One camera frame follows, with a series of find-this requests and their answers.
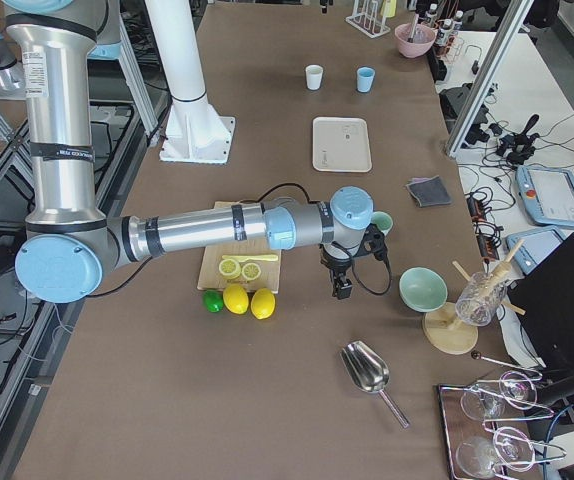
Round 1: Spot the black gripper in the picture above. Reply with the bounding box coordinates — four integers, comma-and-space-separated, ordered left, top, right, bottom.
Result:
321, 244, 353, 300

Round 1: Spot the cream plastic cup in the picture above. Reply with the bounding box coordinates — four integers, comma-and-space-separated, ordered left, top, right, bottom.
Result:
305, 64, 324, 91

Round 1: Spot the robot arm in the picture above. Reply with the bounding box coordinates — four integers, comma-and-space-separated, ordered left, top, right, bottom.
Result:
6, 1, 376, 303

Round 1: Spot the beige rabbit tray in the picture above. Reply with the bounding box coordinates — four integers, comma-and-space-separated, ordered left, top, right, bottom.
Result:
312, 117, 372, 173

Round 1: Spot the green bowl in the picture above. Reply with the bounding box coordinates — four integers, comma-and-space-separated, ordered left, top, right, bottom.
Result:
399, 267, 448, 313

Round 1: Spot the green plastic cup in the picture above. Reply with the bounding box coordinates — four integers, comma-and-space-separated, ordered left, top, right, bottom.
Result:
371, 211, 394, 236

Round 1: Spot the yellow lemon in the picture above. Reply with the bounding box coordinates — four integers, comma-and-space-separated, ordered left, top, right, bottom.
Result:
251, 288, 276, 320
222, 284, 249, 315

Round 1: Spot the metal ice scoop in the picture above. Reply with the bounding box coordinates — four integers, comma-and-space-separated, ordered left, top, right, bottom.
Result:
341, 340, 410, 429

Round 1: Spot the yellow plastic knife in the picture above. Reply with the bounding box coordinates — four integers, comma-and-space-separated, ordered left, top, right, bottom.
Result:
221, 254, 279, 262

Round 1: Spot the lemon half slice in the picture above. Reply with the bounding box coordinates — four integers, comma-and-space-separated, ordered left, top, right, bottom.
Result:
218, 258, 242, 280
241, 262, 262, 282

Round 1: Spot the wooden glass stand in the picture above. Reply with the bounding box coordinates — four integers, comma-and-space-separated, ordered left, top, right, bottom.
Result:
422, 240, 526, 355

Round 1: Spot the green lime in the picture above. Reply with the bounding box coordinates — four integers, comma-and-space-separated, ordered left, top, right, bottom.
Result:
202, 290, 225, 313

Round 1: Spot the grey folded cloth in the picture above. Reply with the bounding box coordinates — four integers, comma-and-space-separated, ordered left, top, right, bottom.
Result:
405, 176, 452, 208

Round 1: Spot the wooden cutting board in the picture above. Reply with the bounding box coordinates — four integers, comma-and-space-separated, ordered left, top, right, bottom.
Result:
196, 199, 283, 294

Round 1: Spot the clear glass mug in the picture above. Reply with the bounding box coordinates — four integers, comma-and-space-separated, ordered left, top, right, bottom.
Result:
455, 272, 507, 326

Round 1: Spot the blue teach pendant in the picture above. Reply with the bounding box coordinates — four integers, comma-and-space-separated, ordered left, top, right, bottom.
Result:
516, 165, 574, 229
505, 225, 566, 275

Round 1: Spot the wine glass on rack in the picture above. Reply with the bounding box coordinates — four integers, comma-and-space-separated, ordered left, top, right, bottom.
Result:
460, 370, 537, 421

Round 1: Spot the blue plastic cup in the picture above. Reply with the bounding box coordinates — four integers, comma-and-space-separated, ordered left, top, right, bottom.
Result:
356, 66, 375, 93

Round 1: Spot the pink bowl with ice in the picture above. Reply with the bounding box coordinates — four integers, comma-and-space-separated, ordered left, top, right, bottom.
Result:
394, 23, 436, 58

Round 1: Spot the metal muddler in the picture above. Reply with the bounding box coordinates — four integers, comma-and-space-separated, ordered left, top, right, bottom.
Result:
407, 13, 419, 43

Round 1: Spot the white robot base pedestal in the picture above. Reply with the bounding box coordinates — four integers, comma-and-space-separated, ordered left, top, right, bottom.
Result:
146, 0, 235, 164

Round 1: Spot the white wire rack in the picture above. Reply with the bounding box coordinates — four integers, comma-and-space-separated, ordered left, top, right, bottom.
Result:
345, 0, 397, 38

